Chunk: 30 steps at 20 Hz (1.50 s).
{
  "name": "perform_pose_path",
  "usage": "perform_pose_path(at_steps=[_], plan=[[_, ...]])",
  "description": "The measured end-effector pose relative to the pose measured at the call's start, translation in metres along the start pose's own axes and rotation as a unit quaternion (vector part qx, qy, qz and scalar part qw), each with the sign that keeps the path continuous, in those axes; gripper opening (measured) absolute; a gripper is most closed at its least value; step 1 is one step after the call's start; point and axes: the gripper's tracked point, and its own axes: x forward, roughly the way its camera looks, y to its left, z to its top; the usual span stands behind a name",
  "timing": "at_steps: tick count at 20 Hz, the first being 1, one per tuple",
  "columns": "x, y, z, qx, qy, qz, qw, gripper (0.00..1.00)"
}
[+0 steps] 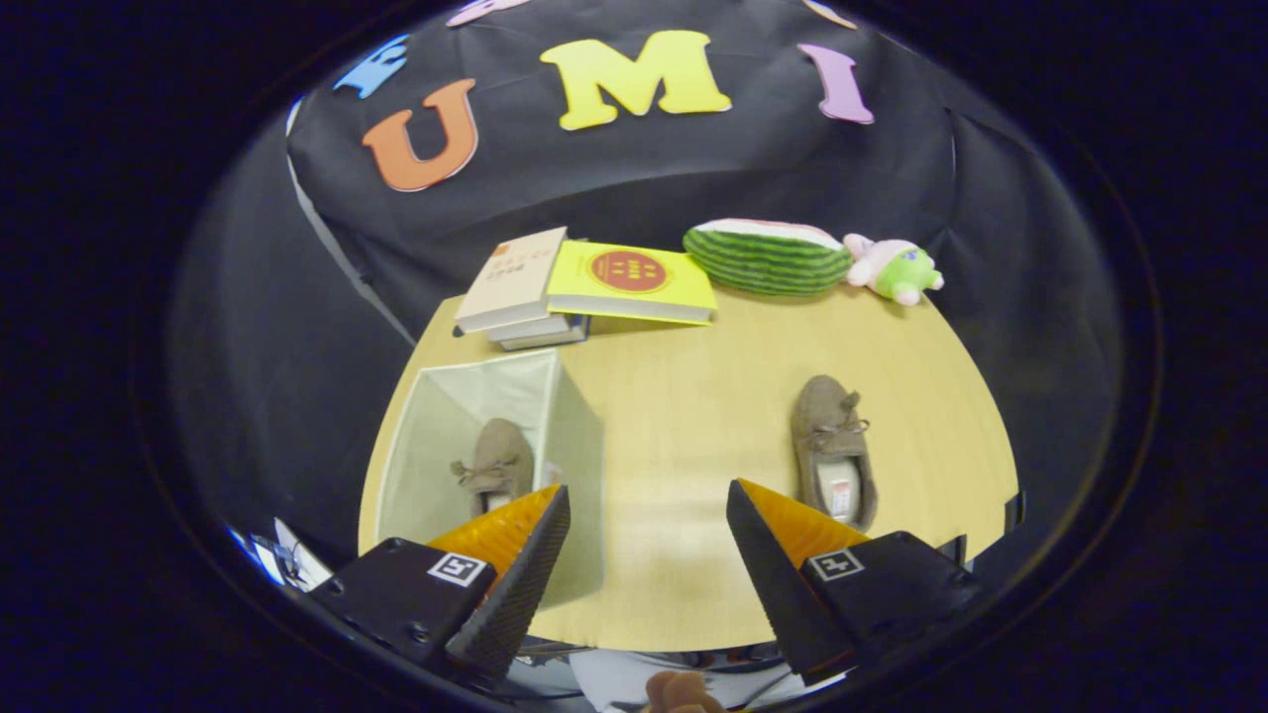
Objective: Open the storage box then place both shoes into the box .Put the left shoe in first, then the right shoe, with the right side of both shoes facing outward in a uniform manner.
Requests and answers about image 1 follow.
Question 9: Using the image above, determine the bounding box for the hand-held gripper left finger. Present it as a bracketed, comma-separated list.
[307, 484, 573, 689]

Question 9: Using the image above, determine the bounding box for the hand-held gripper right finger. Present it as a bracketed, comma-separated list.
[726, 479, 987, 686]

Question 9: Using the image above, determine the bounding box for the brown shoe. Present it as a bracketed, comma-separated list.
[791, 374, 879, 534]
[451, 418, 536, 518]

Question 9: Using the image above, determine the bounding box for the pale fabric storage box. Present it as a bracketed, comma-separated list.
[376, 349, 605, 610]

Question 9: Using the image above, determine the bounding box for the grey book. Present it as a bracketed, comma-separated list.
[498, 317, 590, 352]

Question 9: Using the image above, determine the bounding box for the white book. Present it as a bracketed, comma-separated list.
[485, 313, 574, 343]

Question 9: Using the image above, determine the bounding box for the beige book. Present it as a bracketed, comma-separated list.
[454, 226, 569, 335]

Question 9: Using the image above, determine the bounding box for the watermelon slice plush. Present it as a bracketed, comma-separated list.
[683, 219, 853, 297]

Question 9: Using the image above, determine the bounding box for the yellow book with red circle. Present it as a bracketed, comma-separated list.
[546, 240, 718, 326]

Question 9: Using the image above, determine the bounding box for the pink and green plush toy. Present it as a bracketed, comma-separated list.
[843, 234, 945, 306]

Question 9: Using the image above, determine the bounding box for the black backdrop cloth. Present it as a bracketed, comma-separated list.
[163, 0, 1125, 585]

